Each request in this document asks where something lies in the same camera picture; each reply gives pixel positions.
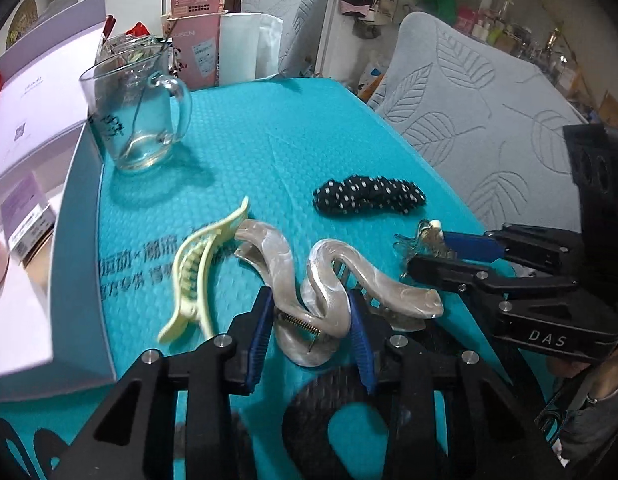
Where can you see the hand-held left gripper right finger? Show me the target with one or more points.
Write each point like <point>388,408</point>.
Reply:
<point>364,345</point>

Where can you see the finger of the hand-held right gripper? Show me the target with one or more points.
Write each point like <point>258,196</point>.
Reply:
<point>471,245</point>
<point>439,267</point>

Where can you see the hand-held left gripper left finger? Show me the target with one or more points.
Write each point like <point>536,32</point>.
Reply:
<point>256,345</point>

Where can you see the small gold hair clip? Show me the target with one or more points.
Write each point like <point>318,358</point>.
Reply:
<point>424,245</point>

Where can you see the pale yellow hair claw clip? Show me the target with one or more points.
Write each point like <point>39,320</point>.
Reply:
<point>186,305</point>

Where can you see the marbled beige hair claw clip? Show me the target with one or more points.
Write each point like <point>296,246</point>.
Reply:
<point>319,260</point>

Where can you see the black polka-dot hair scrunchie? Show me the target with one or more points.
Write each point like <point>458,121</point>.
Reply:
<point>369,195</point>

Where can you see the purple cosmetic box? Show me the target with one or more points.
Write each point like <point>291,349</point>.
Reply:
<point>24,195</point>

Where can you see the white gift box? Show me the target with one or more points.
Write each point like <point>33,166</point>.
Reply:
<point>39,90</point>

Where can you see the person's right hand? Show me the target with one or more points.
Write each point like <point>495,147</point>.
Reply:
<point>599,382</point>

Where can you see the grey leaf-pattern chair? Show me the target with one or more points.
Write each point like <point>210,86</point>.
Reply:
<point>289,25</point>
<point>479,125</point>

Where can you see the printed plastic bag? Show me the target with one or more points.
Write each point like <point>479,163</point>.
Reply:
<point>374,80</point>

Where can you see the shelf of bottles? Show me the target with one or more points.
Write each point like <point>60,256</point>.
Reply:
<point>529,25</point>

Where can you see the green tote bag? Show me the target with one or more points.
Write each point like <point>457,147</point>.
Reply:
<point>439,0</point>

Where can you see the metal stirring spoon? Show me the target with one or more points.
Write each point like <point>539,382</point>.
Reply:
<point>140,110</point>

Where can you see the pink patterned tote bag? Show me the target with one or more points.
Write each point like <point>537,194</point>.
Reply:
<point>354,7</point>

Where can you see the white paper towel roll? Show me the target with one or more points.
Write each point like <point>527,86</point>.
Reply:
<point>249,47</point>

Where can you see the glass mug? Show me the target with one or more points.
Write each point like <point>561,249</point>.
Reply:
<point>104,90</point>

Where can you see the pink paper cup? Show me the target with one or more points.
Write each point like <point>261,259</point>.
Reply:
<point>199,2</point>
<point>199,50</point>

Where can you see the small glass cup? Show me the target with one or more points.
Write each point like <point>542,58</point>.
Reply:
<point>131,47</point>

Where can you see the red packet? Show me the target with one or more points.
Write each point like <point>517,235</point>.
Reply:
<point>137,30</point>

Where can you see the round woven fan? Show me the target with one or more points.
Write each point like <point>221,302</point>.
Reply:
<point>24,20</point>

